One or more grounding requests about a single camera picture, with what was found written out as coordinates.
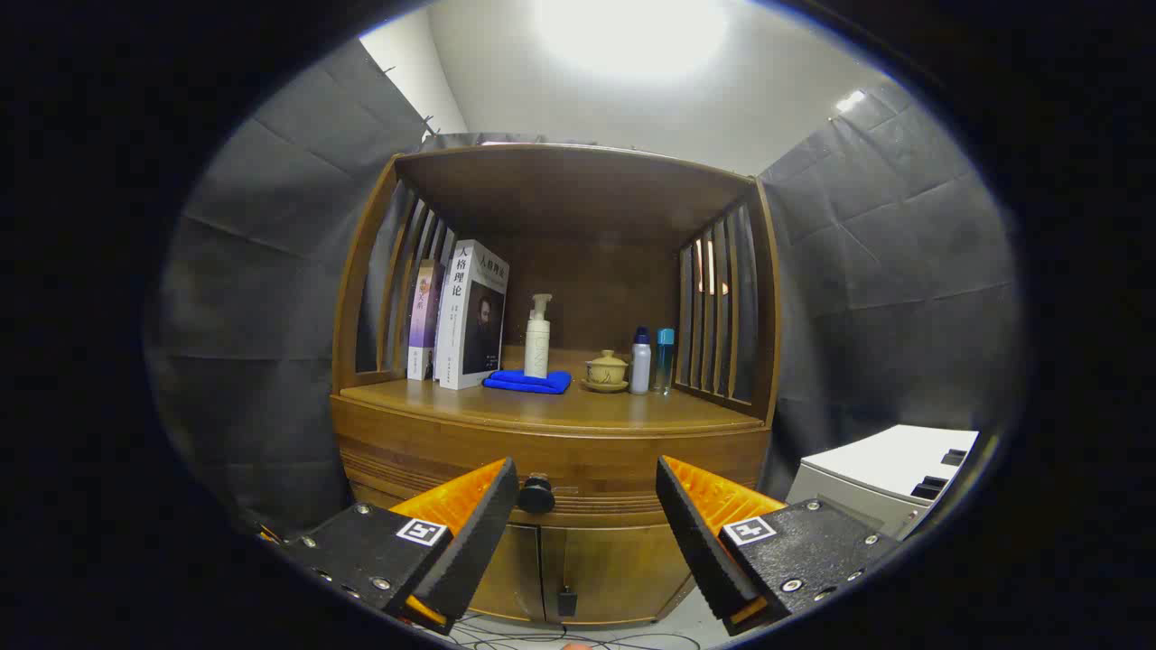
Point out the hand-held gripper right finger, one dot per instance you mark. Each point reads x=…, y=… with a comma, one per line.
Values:
x=700, y=542

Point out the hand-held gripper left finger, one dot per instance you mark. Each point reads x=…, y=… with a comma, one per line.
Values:
x=479, y=542

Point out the wooden cabinet door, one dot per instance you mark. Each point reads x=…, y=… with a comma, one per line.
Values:
x=515, y=578
x=623, y=569

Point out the wooden countertop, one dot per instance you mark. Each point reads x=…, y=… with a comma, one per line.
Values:
x=578, y=408

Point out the brown wooden cabinet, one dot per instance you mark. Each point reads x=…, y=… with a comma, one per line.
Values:
x=578, y=199

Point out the blue folded cloth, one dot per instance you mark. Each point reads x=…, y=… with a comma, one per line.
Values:
x=528, y=382

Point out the yellow ceramic saucer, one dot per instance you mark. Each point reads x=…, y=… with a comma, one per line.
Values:
x=605, y=388

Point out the teal clear bottle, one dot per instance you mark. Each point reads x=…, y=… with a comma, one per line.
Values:
x=665, y=361

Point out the white bottle with blue cap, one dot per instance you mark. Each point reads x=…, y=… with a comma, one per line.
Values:
x=640, y=366

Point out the yellow lidded ceramic teacup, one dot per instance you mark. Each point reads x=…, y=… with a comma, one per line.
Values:
x=607, y=370

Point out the white pump bottle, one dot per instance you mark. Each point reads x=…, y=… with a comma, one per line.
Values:
x=537, y=348

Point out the white box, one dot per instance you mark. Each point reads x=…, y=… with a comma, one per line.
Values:
x=894, y=460

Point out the white book with portrait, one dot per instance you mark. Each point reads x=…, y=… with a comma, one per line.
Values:
x=470, y=316

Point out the purple book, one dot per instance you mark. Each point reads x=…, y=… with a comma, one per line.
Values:
x=423, y=316

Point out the small ceiling light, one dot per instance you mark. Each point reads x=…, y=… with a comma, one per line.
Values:
x=849, y=100

